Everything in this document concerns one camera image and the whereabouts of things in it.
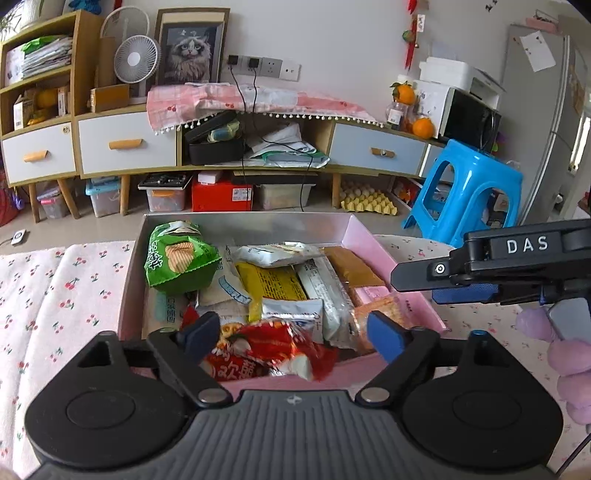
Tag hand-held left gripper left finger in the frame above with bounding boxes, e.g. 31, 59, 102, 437
76, 311, 234, 409

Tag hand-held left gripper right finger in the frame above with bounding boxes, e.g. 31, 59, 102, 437
355, 310, 509, 409

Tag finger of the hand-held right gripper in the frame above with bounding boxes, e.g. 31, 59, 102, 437
390, 249, 467, 292
431, 283, 543, 305

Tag yellow orange biscuit packet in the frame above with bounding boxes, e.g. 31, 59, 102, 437
218, 322, 246, 344

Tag pink wafer packet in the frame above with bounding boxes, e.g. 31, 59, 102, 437
352, 285, 411, 352

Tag long silver snack packet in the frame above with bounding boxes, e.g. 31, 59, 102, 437
294, 257, 357, 347

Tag brown snack packet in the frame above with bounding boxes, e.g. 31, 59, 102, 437
321, 246, 387, 290

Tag green chips packet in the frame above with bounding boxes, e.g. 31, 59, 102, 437
146, 220, 223, 297

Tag yellow snack packet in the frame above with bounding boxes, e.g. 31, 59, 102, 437
235, 261, 309, 324

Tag clear-edged snack packet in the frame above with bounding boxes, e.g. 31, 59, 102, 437
260, 296, 325, 343

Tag white silver snack packet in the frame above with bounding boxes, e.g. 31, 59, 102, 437
232, 241, 325, 269

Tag pink cardboard box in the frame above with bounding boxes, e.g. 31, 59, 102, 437
117, 211, 448, 402

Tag person's right hand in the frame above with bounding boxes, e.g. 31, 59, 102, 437
515, 307, 591, 425

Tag yellow egg tray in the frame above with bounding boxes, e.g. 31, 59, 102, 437
340, 181, 399, 217

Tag blue plastic stool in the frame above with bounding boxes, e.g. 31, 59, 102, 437
401, 138, 525, 250

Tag narrow pale blue drawer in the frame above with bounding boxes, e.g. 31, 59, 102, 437
421, 143, 448, 180

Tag grey refrigerator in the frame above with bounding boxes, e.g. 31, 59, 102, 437
501, 22, 589, 232

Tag clear storage box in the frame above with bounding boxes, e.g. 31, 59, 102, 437
37, 187, 71, 221
254, 182, 318, 210
145, 187, 188, 213

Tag red box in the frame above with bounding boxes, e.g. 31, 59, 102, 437
191, 178, 254, 212

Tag microwave oven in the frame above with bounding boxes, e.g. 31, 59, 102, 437
418, 80, 502, 152

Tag cherry print tablecloth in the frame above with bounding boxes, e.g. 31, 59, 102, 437
0, 233, 591, 480

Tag black keyboard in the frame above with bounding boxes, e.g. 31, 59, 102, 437
139, 173, 193, 191

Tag glass jar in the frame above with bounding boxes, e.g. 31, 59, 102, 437
386, 102, 410, 131

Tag blue lidded storage box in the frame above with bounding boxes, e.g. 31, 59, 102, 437
85, 178, 122, 217

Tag black box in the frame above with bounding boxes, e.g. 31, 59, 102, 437
184, 110, 247, 166

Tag white drawer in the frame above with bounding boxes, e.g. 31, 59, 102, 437
78, 111, 178, 176
1, 122, 78, 185

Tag loose papers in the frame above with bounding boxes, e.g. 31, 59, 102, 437
245, 124, 331, 168

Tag white printer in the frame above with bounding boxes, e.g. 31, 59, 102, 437
418, 56, 507, 95

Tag paper note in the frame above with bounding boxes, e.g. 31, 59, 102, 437
517, 31, 557, 73

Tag pink cloth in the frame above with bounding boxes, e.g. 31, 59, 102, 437
147, 82, 389, 134

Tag red hanging ornament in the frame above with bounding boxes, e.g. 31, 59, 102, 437
403, 0, 428, 72

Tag small white desk fan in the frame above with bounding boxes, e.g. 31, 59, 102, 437
113, 36, 161, 99

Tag framed cat picture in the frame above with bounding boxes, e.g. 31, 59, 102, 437
154, 8, 230, 86

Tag small white carton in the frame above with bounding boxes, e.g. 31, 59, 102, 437
13, 95, 35, 130

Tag wooden cabinet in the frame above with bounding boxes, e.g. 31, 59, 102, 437
0, 10, 451, 222

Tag stack of papers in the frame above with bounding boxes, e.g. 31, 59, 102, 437
19, 36, 75, 80

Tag large white fan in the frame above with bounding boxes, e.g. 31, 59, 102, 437
100, 7, 151, 51

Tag wall socket strip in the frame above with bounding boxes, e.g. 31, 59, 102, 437
228, 54, 301, 80

